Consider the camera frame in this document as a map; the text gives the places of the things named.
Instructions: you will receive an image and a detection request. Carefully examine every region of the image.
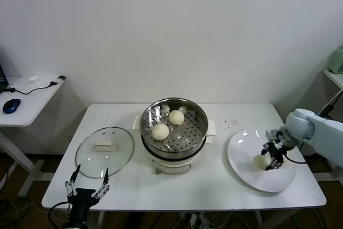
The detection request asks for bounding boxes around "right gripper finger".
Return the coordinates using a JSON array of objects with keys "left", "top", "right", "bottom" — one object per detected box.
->
[
  {"left": 264, "top": 160, "right": 283, "bottom": 172},
  {"left": 261, "top": 142, "right": 272, "bottom": 158}
]

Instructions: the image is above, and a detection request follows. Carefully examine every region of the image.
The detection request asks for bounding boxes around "white steamed baozi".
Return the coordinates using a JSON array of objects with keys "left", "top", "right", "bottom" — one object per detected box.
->
[
  {"left": 253, "top": 154, "right": 271, "bottom": 171},
  {"left": 152, "top": 123, "right": 170, "bottom": 141},
  {"left": 168, "top": 109, "right": 185, "bottom": 127}
]

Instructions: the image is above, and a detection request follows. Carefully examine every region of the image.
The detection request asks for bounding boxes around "white plate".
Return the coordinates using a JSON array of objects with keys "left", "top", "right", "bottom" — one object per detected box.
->
[{"left": 227, "top": 130, "right": 297, "bottom": 193}]

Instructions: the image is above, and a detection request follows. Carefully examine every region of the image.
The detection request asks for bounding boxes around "white shelf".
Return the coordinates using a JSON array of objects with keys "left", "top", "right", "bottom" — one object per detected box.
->
[{"left": 323, "top": 68, "right": 343, "bottom": 90}]

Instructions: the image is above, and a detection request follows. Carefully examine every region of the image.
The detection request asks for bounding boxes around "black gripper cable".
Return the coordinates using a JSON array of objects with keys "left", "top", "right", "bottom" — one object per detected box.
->
[
  {"left": 48, "top": 201, "right": 71, "bottom": 229},
  {"left": 283, "top": 143, "right": 308, "bottom": 164}
]

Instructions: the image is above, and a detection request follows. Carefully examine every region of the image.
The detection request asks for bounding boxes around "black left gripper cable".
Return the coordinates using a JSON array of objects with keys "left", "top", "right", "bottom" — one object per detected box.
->
[{"left": 48, "top": 201, "right": 71, "bottom": 229}]

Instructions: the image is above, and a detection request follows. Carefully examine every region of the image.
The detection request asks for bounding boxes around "pale green appliance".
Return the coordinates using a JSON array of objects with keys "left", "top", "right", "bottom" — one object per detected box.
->
[{"left": 328, "top": 46, "right": 343, "bottom": 75}]

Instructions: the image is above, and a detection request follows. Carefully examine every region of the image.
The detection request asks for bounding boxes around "glass pot lid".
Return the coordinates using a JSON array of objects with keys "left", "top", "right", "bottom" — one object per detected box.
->
[{"left": 74, "top": 126, "right": 135, "bottom": 179}]

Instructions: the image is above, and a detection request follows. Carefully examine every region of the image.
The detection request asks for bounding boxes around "black wall cable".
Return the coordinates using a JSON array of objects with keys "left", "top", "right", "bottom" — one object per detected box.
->
[{"left": 317, "top": 89, "right": 343, "bottom": 119}]

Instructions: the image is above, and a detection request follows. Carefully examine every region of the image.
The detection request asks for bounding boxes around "white side table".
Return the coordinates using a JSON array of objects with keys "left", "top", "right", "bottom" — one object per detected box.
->
[{"left": 0, "top": 75, "right": 66, "bottom": 197}]

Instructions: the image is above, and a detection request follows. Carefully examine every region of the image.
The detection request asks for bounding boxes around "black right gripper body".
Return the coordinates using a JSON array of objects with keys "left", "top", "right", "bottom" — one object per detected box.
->
[{"left": 269, "top": 142, "right": 285, "bottom": 166}]

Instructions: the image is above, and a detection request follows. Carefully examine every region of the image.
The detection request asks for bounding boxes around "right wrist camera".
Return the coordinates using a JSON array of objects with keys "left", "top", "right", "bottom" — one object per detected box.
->
[{"left": 265, "top": 129, "right": 282, "bottom": 144}]

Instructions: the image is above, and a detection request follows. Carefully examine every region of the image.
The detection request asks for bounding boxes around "steel steamer pot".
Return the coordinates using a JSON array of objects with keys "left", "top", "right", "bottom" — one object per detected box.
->
[{"left": 133, "top": 115, "right": 217, "bottom": 175}]

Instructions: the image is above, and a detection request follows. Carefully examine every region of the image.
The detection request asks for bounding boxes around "black cable with adapter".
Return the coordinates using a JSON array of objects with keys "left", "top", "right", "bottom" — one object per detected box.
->
[{"left": 0, "top": 75, "right": 67, "bottom": 95}]

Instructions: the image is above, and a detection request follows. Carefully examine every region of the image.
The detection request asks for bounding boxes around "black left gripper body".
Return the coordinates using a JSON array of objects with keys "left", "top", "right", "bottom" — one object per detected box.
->
[{"left": 66, "top": 188, "right": 99, "bottom": 223}]

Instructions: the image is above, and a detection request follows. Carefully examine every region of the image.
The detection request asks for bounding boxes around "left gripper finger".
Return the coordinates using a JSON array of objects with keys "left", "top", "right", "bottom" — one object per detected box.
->
[
  {"left": 63, "top": 164, "right": 81, "bottom": 197},
  {"left": 91, "top": 167, "right": 111, "bottom": 198}
]

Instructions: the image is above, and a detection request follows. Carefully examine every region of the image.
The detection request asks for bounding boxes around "white power strip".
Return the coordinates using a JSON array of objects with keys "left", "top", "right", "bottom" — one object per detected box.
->
[{"left": 178, "top": 211, "right": 212, "bottom": 229}]

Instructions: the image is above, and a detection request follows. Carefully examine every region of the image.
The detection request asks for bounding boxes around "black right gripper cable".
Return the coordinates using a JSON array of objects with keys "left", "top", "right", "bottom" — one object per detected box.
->
[{"left": 283, "top": 143, "right": 308, "bottom": 164}]

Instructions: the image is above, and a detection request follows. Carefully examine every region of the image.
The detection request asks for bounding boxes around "dark laptop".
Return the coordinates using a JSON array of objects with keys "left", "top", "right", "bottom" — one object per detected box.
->
[{"left": 0, "top": 45, "right": 10, "bottom": 93}]

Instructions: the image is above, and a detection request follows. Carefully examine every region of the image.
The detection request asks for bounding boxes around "blue computer mouse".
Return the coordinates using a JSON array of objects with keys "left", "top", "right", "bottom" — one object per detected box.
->
[{"left": 3, "top": 98, "right": 22, "bottom": 114}]

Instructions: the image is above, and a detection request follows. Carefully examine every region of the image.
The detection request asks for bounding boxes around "steel steamer basket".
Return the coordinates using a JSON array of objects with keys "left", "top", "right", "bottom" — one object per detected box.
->
[{"left": 140, "top": 97, "right": 209, "bottom": 160}]

